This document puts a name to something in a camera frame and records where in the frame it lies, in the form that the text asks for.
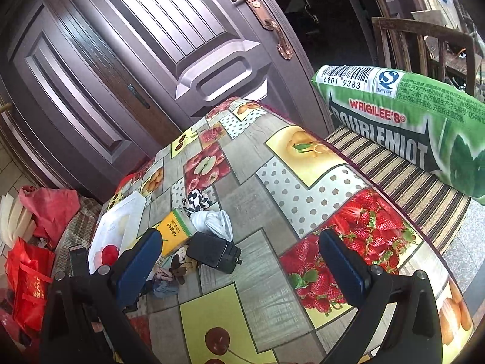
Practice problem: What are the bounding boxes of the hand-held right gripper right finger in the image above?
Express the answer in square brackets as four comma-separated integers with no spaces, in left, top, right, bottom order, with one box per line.
[317,228,445,364]

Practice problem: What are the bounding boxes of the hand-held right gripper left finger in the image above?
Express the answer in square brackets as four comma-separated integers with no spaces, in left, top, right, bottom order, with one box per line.
[40,228,163,364]

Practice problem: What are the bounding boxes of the pink hair scrunchie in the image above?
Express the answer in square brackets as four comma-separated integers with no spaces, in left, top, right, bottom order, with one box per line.
[153,267,177,283]

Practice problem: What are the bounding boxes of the red round item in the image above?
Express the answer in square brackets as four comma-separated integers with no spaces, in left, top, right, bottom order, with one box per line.
[100,245,119,265]

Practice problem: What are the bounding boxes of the blue grey cloth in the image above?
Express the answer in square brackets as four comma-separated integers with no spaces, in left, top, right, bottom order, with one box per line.
[152,282,179,298]

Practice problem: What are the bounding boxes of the brown hair scrunchie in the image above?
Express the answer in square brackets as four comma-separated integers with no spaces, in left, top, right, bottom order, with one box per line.
[169,254,198,285]

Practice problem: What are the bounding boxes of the yellow box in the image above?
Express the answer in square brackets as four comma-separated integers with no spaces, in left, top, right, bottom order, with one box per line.
[155,208,194,258]

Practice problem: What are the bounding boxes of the white tray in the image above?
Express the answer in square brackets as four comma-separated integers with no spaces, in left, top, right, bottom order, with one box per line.
[88,191,146,275]

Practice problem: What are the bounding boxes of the black flat device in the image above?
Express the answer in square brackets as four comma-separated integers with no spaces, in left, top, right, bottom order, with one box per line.
[69,245,89,278]

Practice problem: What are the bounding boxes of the black power adapter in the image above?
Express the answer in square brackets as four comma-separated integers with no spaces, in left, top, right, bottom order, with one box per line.
[186,231,242,274]

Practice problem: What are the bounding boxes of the plaid mat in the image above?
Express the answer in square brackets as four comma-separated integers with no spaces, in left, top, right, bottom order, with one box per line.
[51,196,103,274]

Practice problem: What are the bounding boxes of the black and white patterned cloth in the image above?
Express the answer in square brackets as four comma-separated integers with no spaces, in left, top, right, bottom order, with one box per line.
[182,189,213,213]

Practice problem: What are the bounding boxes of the striped bench cushion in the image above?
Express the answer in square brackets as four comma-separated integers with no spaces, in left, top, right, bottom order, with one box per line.
[324,125,472,254]

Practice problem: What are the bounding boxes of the red plastic bag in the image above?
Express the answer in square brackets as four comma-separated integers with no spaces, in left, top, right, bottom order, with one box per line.
[19,186,81,249]

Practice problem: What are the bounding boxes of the red shopping bag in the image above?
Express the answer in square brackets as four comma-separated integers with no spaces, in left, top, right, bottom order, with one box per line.
[5,237,54,332]

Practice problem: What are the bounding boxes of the fruit print tablecloth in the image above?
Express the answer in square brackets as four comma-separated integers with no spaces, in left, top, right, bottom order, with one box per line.
[89,98,474,364]

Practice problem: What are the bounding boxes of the white foam pieces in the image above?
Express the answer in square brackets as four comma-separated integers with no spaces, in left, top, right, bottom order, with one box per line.
[0,193,36,251]

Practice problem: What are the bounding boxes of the green printed pillow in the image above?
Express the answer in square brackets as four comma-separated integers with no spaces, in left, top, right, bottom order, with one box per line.
[311,64,485,206]

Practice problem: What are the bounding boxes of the brown panelled door leaf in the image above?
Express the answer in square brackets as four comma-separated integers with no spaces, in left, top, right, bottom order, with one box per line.
[0,0,182,202]

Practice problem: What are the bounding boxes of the brown wooden chair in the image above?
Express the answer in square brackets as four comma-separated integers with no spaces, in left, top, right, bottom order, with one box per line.
[371,17,483,96]

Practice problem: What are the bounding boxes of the white box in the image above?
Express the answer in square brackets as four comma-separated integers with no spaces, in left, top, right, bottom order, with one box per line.
[411,8,461,35]

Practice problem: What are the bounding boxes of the brown panelled door with handle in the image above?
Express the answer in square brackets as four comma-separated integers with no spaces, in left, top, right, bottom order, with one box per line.
[64,0,334,148]

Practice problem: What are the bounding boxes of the bronze door handle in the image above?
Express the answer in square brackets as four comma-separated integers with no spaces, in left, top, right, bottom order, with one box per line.
[230,0,293,60]

